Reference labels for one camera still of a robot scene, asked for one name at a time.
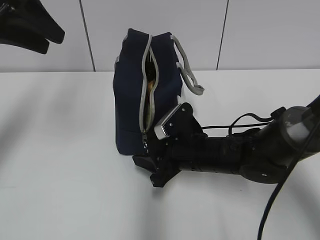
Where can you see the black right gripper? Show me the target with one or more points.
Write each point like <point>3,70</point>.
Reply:
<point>168,157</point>

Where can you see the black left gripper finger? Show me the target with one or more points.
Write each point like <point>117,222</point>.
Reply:
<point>14,34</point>
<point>33,15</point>

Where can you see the navy blue lunch bag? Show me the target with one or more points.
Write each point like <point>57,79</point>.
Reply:
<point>149,74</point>

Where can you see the brown bread roll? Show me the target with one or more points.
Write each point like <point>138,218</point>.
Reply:
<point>150,101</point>

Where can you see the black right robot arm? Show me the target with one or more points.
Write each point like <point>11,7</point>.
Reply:
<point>260,155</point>

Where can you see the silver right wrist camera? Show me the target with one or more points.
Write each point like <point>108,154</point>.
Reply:
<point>160,128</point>

